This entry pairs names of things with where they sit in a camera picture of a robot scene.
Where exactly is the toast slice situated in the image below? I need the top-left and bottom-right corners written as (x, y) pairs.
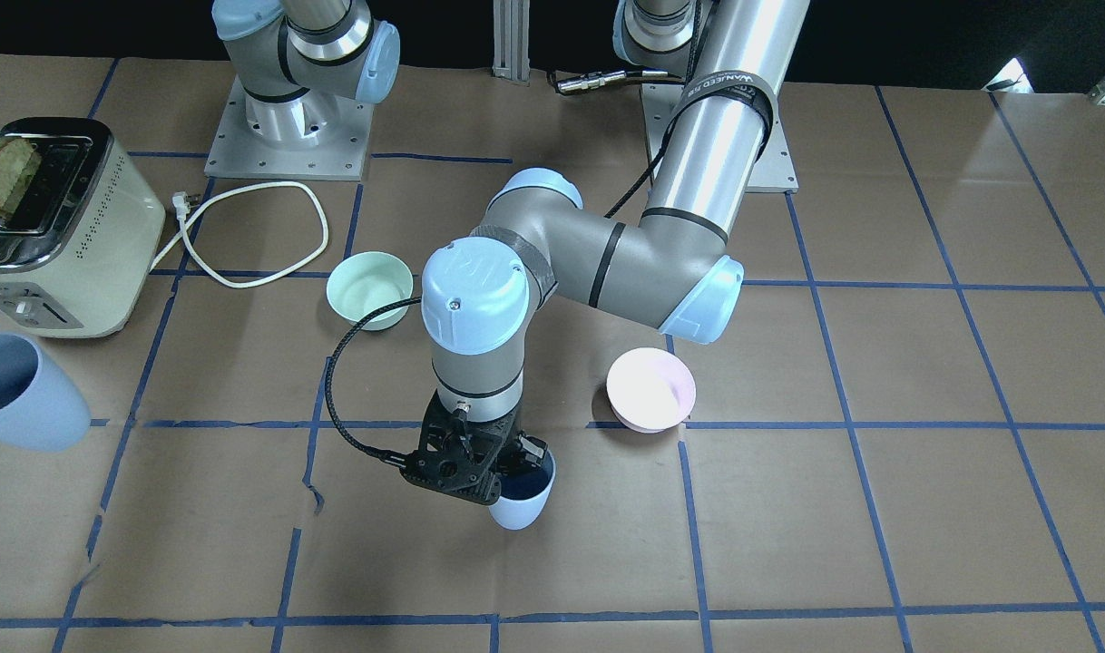
top-left (0, 136), bottom-right (42, 227)

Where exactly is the blue cup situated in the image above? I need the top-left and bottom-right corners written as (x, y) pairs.
top-left (0, 331), bottom-right (92, 452)
top-left (490, 451), bottom-right (556, 531)

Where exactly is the pink bowl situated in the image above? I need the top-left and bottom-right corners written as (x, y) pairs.
top-left (606, 347), bottom-right (697, 434)

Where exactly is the cream toaster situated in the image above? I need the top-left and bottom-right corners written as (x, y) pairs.
top-left (0, 117), bottom-right (164, 338)

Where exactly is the white toaster cord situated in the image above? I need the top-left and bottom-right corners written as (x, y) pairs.
top-left (152, 181), bottom-right (330, 289)

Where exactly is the aluminium frame post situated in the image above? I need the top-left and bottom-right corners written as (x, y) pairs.
top-left (490, 0), bottom-right (532, 86)

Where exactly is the green bowl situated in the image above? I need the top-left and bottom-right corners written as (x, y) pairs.
top-left (326, 251), bottom-right (415, 324)

